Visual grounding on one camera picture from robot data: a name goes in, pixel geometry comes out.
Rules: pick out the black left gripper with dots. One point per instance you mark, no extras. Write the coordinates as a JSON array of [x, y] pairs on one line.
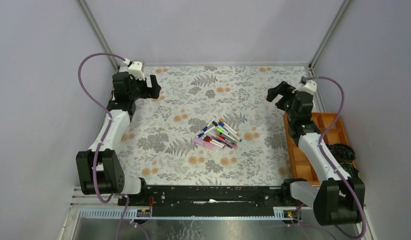
[[152, 92]]

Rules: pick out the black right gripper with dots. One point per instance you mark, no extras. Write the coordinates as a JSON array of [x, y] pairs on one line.
[[283, 89]]

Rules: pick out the white marker orange cap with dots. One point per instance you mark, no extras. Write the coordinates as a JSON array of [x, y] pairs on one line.
[[230, 128]]

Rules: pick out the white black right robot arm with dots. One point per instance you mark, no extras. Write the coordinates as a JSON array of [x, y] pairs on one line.
[[340, 198]]

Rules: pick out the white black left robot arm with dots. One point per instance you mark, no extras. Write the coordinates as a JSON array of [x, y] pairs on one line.
[[99, 169]]

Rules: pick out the purple pen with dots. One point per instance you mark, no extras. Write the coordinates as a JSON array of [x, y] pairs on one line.
[[228, 144]]

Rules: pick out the white marker blue eraser cap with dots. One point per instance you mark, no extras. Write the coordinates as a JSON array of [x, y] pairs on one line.
[[209, 124]]

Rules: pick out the floral patterned table mat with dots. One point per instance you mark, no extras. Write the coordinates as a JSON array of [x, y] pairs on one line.
[[159, 143]]

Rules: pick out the pink highlighter marker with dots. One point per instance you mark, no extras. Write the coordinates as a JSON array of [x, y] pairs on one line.
[[205, 144]]

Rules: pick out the orange wooden compartment tray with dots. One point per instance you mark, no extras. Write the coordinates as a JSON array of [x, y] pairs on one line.
[[315, 158]]

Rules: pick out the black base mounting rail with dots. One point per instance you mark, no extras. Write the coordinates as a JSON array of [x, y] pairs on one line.
[[211, 196]]

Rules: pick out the slotted aluminium cable duct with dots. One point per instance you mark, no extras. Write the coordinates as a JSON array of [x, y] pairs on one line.
[[208, 213]]

